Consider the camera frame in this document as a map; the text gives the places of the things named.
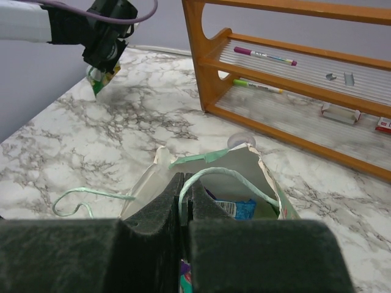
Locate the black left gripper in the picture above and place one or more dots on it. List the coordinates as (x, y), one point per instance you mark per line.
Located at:
(105, 42)

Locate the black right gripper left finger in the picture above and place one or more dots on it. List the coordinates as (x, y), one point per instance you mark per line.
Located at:
(139, 254)

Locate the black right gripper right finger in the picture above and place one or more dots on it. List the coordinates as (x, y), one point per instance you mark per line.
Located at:
(228, 255)

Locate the small green snack packet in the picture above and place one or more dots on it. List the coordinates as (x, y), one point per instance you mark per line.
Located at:
(99, 80)

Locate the blue snack packet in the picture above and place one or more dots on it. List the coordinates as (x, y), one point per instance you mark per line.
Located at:
(239, 210)

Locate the printed paper bag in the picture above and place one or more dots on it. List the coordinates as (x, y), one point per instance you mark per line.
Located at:
(236, 174)

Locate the purple snack packet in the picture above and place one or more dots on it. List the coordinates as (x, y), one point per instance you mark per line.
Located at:
(210, 194)

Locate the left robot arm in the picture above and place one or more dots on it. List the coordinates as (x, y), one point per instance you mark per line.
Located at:
(43, 24)

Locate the clear plastic cup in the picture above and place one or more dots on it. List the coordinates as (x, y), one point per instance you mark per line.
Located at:
(240, 138)

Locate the purple marker pen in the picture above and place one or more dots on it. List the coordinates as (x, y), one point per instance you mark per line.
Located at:
(261, 55)

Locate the green marker pen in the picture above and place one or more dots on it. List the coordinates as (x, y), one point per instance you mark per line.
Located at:
(242, 83)

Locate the red white small box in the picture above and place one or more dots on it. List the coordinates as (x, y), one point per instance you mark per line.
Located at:
(340, 114)

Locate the orange wooden shelf rack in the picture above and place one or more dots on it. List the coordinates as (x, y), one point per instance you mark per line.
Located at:
(294, 116)

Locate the grey metal clip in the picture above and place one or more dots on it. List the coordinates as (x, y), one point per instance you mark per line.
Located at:
(349, 79)
(331, 77)

